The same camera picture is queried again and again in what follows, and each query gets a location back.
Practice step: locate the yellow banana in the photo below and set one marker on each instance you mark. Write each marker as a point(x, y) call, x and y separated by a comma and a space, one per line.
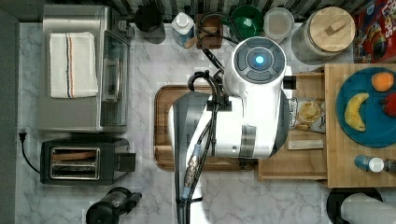
point(352, 112)

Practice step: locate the black paper towel holder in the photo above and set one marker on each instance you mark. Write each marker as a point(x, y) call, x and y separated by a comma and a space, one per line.
point(337, 196)

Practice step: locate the brown wooden tray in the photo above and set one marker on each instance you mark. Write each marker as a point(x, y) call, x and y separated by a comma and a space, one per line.
point(163, 152)

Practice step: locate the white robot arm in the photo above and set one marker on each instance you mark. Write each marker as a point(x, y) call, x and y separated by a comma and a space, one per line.
point(240, 112)

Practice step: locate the brown wooden box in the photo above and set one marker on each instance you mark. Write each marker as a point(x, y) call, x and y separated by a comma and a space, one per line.
point(211, 41)

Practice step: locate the snack bag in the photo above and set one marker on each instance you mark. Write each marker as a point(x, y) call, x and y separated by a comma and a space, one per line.
point(307, 114)

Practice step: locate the jar with wooden lid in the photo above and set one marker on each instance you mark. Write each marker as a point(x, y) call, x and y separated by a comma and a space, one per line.
point(325, 34)

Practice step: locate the green mug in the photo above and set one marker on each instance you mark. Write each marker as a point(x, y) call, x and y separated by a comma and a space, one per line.
point(248, 21)

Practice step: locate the clear glass jar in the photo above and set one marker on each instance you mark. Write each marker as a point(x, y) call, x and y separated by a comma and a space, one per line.
point(277, 24)

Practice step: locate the black cup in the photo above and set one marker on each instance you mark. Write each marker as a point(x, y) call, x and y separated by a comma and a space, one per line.
point(148, 18)

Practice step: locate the stainless toaster oven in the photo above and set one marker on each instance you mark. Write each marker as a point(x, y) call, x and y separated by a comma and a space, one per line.
point(107, 111)

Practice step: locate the paper towel roll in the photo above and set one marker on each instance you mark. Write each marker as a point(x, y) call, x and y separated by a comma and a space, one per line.
point(359, 208)

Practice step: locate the black toaster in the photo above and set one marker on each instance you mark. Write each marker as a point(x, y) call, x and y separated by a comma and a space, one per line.
point(76, 162)

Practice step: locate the colourful cereal box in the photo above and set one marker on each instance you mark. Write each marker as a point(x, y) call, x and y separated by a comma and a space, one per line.
point(375, 40)

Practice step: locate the white striped towel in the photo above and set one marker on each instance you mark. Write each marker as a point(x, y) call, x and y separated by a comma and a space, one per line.
point(72, 68)

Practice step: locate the wooden drawer cabinet top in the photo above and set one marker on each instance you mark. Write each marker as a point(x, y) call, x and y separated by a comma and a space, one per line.
point(341, 149)

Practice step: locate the blue bottle white cap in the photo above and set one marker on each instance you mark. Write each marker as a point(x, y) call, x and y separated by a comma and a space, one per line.
point(369, 164)

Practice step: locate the orange fruit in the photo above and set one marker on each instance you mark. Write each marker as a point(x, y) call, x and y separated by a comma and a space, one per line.
point(382, 81)

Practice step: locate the dark shaker bottle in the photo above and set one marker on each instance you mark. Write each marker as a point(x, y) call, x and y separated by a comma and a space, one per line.
point(390, 165)

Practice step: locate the red fruit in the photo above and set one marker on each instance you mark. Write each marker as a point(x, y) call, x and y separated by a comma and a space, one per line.
point(389, 105)

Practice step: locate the wooden spoon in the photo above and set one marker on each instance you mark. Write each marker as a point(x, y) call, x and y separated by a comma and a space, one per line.
point(207, 31)

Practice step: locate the black coffee grinder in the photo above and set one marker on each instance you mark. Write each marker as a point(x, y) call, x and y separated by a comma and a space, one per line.
point(117, 203)

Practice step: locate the blue plate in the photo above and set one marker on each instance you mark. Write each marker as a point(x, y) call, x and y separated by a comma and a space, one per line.
point(379, 128)

